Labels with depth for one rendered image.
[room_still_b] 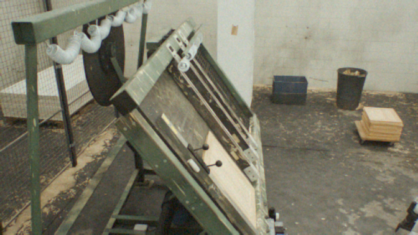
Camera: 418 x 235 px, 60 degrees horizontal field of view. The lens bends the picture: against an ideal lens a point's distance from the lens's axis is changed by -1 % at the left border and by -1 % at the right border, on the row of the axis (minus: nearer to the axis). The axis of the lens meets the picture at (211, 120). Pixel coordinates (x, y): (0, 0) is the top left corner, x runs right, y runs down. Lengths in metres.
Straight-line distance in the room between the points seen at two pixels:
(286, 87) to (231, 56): 1.18
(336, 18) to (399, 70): 1.60
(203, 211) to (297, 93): 5.08
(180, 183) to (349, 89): 5.23
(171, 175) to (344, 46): 6.24
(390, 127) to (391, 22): 2.75
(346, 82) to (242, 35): 1.95
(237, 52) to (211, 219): 4.56
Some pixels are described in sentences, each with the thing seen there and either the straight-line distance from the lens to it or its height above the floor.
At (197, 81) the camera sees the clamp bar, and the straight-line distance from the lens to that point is 2.81.
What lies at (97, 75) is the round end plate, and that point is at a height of 1.73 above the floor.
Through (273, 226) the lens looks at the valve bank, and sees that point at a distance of 2.67.
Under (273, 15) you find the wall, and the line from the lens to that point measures 7.48.
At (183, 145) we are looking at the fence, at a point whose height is 1.52.
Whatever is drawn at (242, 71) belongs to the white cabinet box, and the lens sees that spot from 6.28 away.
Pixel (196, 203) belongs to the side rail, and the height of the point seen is 1.32.
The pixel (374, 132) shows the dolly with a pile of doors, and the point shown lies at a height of 0.23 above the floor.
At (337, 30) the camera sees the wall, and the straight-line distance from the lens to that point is 7.60.
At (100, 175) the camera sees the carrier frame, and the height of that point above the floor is 0.79.
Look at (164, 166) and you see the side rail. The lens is 1.77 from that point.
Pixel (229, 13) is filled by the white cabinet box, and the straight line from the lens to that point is 6.11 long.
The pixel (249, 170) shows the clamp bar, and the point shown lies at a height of 0.98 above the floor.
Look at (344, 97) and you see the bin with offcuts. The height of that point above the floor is 0.22.
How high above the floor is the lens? 2.43
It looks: 24 degrees down
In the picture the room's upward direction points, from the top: straight up
